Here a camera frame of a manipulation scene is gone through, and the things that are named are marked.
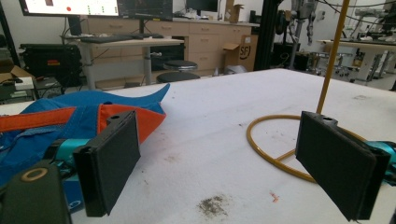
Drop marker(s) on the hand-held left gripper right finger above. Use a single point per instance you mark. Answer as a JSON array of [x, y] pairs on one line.
[[336, 161]]

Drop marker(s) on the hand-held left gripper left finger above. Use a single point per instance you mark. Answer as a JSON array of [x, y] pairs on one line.
[[109, 161]]

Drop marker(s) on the blue and orange garment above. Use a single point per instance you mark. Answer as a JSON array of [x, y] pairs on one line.
[[81, 101]]

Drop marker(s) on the black round stool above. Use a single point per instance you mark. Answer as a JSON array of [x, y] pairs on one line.
[[180, 65], [177, 76]]

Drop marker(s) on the black hard case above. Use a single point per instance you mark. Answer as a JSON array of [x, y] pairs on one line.
[[49, 62]]

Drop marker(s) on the white workbench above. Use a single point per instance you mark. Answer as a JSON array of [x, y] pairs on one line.
[[367, 46]]

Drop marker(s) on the light wooden desk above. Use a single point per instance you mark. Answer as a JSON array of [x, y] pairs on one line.
[[137, 42]]

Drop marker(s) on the black keyboard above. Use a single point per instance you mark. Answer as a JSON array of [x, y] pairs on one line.
[[106, 39]]

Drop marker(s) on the flat cardboard box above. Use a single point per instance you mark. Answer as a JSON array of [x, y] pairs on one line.
[[14, 74]]

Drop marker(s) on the large printed cardboard box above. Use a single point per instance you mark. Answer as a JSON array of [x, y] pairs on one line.
[[246, 53]]

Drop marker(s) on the black metal pillar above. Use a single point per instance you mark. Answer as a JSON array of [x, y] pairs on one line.
[[267, 34]]

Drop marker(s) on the light wooden cabinet row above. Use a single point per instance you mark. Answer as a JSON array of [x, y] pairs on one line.
[[205, 40]]

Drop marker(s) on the dark monitor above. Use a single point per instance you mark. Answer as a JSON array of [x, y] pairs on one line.
[[146, 9]]

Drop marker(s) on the large bright monitor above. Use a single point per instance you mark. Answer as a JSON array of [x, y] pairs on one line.
[[71, 6]]

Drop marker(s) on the small open cardboard box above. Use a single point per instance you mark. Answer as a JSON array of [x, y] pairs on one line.
[[233, 12]]

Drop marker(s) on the small black monitor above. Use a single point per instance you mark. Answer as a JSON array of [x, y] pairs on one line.
[[202, 4]]

